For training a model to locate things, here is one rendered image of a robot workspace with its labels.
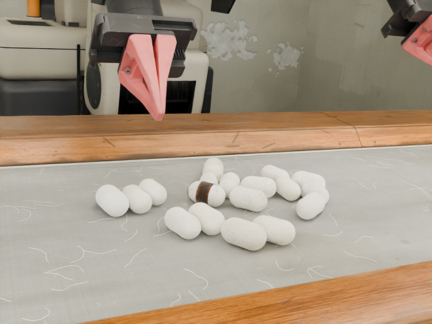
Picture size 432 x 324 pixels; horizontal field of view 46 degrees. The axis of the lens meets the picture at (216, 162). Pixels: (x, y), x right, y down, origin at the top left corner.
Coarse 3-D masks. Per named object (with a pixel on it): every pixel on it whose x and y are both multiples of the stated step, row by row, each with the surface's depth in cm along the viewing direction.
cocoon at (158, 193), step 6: (144, 180) 47; (150, 180) 46; (144, 186) 46; (150, 186) 45; (156, 186) 45; (162, 186) 46; (150, 192) 45; (156, 192) 45; (162, 192) 45; (156, 198) 45; (162, 198) 45; (156, 204) 45
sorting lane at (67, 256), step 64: (0, 192) 46; (64, 192) 47; (384, 192) 55; (0, 256) 36; (64, 256) 36; (128, 256) 37; (192, 256) 38; (256, 256) 39; (320, 256) 40; (384, 256) 41; (0, 320) 29; (64, 320) 30
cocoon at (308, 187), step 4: (304, 184) 50; (308, 184) 50; (312, 184) 49; (316, 184) 49; (304, 188) 50; (308, 188) 49; (312, 188) 49; (316, 188) 49; (320, 188) 49; (324, 188) 49; (304, 192) 50; (308, 192) 49; (316, 192) 48; (320, 192) 48; (324, 192) 48; (304, 196) 50; (324, 196) 48; (328, 196) 49
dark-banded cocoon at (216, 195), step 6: (192, 186) 47; (216, 186) 46; (192, 192) 46; (210, 192) 46; (216, 192) 46; (222, 192) 46; (192, 198) 47; (210, 198) 46; (216, 198) 46; (222, 198) 46; (210, 204) 46; (216, 204) 46
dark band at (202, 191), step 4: (200, 184) 46; (204, 184) 46; (208, 184) 46; (212, 184) 46; (200, 188) 46; (204, 188) 46; (208, 188) 46; (196, 192) 46; (200, 192) 46; (204, 192) 46; (208, 192) 46; (196, 196) 46; (200, 196) 46; (204, 196) 46; (196, 200) 47; (200, 200) 46; (204, 200) 46
